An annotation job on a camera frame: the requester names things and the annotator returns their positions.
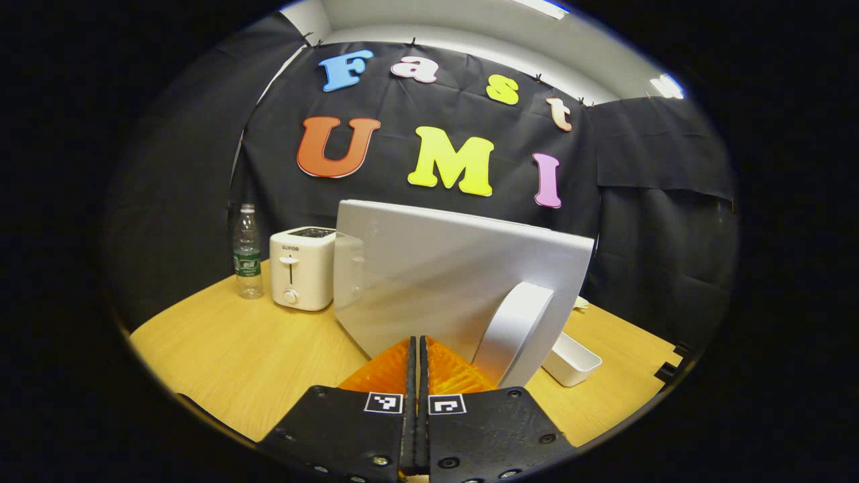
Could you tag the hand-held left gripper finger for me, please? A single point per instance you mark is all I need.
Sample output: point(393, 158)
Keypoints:
point(423, 416)
point(411, 416)

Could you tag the white microwave oven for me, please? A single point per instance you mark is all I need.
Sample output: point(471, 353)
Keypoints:
point(436, 282)

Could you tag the white rectangular tray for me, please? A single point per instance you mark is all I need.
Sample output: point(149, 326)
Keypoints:
point(574, 362)

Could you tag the white toaster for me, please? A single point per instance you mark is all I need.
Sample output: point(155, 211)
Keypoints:
point(302, 272)

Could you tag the divided plate of grains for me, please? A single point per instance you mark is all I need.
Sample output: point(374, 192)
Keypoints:
point(581, 303)

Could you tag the clear plastic water bottle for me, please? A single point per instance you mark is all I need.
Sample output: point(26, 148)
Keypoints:
point(247, 258)

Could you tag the black backdrop cloth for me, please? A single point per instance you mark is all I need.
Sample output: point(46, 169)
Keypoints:
point(181, 188)

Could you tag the small ceiling light panel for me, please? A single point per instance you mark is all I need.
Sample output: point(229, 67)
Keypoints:
point(666, 87)

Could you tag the large ceiling light panel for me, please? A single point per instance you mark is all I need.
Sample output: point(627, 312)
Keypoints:
point(545, 8)

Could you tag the black table edge bracket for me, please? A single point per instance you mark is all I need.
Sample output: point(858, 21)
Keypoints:
point(673, 365)

